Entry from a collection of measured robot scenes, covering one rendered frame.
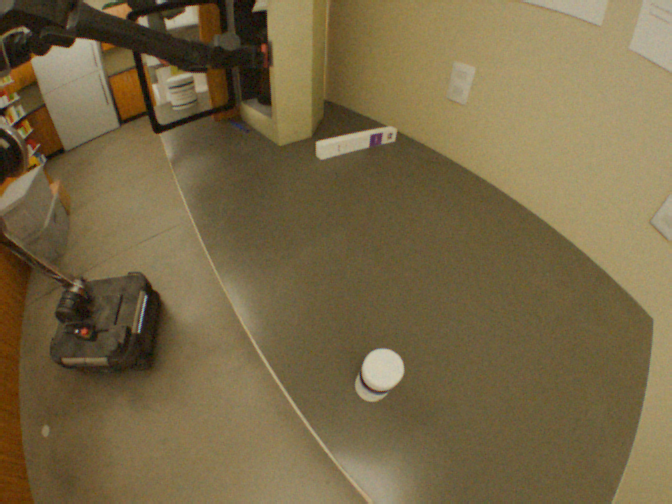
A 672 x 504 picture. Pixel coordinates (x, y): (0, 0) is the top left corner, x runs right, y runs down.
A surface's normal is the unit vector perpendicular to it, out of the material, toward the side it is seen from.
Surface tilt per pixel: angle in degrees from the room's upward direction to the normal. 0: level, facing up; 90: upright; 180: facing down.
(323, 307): 0
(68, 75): 90
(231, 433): 0
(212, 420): 0
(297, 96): 90
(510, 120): 90
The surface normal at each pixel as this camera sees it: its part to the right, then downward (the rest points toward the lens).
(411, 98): -0.80, 0.42
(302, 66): 0.60, 0.61
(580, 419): 0.04, -0.67
